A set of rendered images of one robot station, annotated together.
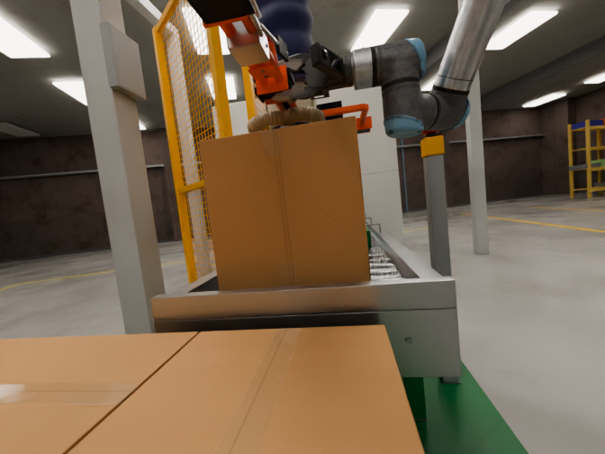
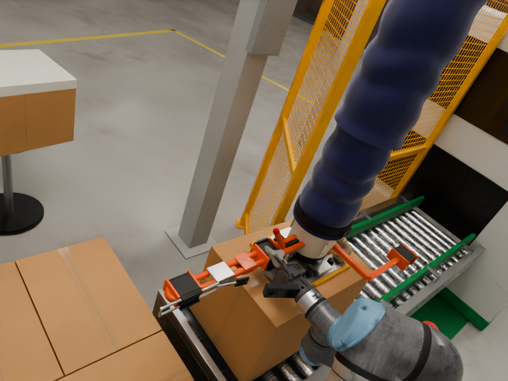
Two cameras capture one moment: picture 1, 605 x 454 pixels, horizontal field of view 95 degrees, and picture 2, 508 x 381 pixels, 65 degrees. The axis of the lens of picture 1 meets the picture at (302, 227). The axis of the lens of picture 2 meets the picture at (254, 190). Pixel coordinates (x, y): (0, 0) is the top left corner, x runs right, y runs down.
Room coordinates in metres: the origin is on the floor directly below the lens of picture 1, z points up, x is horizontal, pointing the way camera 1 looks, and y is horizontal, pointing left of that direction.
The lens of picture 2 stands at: (-0.22, -0.36, 2.05)
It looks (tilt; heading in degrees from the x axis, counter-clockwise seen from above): 34 degrees down; 29
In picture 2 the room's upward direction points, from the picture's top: 21 degrees clockwise
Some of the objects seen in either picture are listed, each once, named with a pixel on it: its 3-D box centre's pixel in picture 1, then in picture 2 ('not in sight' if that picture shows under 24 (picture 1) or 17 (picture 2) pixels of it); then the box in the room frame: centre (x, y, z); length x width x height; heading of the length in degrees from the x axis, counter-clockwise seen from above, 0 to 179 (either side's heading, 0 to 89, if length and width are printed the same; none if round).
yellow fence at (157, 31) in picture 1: (200, 174); (292, 137); (1.73, 0.59, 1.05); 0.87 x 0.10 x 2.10; 43
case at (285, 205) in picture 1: (302, 206); (280, 290); (0.99, -0.01, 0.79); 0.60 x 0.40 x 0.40; 170
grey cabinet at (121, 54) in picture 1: (124, 64); (271, 24); (1.51, 0.82, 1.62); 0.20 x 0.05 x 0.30; 171
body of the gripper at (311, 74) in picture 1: (328, 77); (294, 282); (0.74, -0.11, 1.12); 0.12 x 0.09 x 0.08; 81
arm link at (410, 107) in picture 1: (405, 111); (319, 345); (0.71, -0.29, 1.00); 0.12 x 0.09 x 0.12; 112
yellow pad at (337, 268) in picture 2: not in sight; (318, 269); (1.00, -0.10, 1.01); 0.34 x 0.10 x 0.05; 171
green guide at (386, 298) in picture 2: (364, 223); (429, 276); (2.09, -0.47, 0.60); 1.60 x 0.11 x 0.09; 171
